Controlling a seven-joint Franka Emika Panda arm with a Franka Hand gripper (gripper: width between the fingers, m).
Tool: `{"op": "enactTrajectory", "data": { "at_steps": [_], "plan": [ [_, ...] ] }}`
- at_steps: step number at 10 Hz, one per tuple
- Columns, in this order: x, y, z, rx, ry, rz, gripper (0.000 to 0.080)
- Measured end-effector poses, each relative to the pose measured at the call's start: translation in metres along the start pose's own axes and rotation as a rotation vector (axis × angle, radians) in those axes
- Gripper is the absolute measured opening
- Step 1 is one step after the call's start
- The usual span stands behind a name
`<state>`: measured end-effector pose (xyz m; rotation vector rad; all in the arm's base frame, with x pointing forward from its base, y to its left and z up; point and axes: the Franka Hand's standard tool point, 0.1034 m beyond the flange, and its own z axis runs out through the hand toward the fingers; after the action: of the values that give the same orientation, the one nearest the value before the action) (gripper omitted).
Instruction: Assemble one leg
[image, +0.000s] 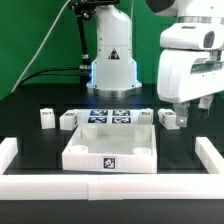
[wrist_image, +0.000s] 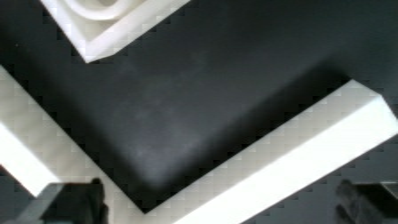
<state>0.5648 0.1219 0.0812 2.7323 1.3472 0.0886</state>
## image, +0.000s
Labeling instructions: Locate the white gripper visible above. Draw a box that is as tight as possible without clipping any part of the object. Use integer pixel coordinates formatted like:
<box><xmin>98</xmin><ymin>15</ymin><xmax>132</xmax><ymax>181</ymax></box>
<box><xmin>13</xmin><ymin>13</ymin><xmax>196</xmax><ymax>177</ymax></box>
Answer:
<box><xmin>157</xmin><ymin>49</ymin><xmax>224</xmax><ymax>128</ymax></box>

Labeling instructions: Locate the white square tabletop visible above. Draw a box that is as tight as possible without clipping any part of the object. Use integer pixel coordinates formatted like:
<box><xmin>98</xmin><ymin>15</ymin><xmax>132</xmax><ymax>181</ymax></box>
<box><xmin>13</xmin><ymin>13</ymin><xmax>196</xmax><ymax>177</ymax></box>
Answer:
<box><xmin>62</xmin><ymin>124</ymin><xmax>157</xmax><ymax>174</ymax></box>

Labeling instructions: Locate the black cable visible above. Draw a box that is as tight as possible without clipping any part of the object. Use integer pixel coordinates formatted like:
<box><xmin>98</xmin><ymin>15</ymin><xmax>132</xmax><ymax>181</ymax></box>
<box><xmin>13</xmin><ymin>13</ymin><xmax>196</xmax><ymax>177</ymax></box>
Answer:
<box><xmin>19</xmin><ymin>66</ymin><xmax>84</xmax><ymax>86</ymax></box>

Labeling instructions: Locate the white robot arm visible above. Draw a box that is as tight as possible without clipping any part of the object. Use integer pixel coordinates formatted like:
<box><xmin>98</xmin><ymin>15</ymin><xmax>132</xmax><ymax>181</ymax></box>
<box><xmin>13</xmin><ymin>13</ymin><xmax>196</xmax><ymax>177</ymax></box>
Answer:
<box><xmin>88</xmin><ymin>0</ymin><xmax>224</xmax><ymax>127</ymax></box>

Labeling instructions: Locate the white sheet with tags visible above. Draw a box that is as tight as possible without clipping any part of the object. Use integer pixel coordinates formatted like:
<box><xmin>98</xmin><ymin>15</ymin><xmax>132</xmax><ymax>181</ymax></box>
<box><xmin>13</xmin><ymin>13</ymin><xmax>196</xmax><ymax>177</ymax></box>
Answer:
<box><xmin>66</xmin><ymin>109</ymin><xmax>140</xmax><ymax>124</ymax></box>

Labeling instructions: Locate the white U-shaped fence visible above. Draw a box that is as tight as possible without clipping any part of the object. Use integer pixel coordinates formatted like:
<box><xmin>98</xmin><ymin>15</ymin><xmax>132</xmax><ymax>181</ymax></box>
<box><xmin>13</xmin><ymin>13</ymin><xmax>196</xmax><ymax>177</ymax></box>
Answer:
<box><xmin>0</xmin><ymin>138</ymin><xmax>224</xmax><ymax>200</ymax></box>

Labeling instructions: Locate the white cable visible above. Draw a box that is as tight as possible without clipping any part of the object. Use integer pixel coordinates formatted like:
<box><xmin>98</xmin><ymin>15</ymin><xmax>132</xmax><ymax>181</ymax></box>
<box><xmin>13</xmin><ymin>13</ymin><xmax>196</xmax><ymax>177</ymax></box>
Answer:
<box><xmin>10</xmin><ymin>0</ymin><xmax>73</xmax><ymax>94</ymax></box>

